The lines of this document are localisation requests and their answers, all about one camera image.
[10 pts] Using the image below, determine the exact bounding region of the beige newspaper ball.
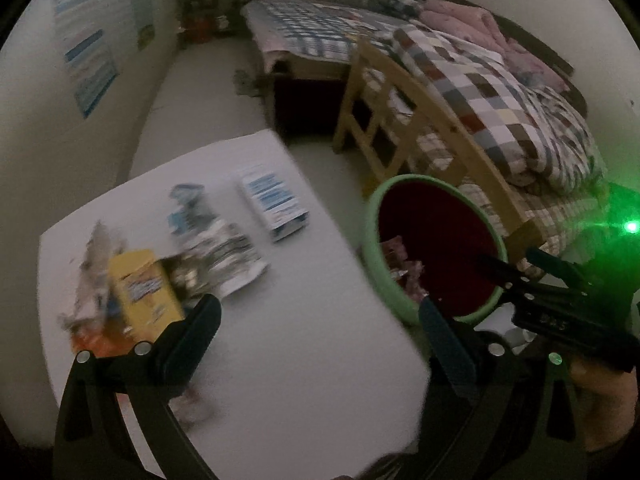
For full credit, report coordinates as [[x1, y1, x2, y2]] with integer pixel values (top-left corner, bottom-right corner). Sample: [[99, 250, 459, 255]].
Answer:
[[169, 385, 215, 431]]

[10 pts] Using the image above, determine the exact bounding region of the pink wrapper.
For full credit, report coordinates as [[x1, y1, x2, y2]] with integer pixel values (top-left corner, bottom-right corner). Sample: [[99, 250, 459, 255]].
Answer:
[[381, 236, 428, 304]]

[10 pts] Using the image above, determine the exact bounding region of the orange snack wrapper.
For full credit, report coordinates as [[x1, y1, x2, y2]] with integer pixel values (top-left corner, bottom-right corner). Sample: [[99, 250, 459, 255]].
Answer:
[[70, 327, 134, 358]]

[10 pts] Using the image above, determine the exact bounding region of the yellow iced tea carton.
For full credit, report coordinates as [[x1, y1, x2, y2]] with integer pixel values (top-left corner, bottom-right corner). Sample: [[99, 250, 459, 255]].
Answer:
[[108, 249, 184, 342]]

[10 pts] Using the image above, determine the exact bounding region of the black gold snack wrapper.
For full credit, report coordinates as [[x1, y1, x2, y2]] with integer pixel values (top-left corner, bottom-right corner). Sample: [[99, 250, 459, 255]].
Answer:
[[158, 255, 202, 304]]

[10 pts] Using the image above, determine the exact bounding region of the blue white crumpled wrapper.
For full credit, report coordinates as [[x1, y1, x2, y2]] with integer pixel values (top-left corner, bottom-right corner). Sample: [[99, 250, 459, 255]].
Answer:
[[168, 183, 218, 236]]

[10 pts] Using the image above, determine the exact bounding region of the white blue milk carton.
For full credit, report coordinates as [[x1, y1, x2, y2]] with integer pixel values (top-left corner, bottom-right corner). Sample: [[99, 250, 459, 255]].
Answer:
[[238, 166, 309, 243]]

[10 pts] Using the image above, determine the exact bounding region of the wooden chair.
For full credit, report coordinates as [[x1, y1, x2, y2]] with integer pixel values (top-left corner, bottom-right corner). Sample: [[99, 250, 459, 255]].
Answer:
[[332, 37, 546, 263]]

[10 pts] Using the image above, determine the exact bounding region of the pink folded blanket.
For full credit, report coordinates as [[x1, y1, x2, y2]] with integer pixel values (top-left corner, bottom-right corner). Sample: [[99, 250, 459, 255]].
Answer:
[[419, 0, 570, 93]]

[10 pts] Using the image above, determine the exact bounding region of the bed with plaid blanket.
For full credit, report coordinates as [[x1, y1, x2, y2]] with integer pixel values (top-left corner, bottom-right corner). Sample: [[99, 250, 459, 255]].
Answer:
[[241, 0, 405, 80]]

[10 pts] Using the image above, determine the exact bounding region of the red container on floor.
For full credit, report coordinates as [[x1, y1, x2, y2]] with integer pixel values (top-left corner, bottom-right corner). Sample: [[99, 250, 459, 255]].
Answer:
[[186, 18, 215, 44]]

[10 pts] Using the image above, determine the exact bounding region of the dark bedside shelf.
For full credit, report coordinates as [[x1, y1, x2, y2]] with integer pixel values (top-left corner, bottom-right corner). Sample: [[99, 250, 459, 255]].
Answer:
[[176, 0, 244, 49]]

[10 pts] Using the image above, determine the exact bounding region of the blue wall poster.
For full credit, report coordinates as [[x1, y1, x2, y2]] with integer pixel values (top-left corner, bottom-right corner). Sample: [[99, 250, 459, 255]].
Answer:
[[51, 0, 137, 117]]

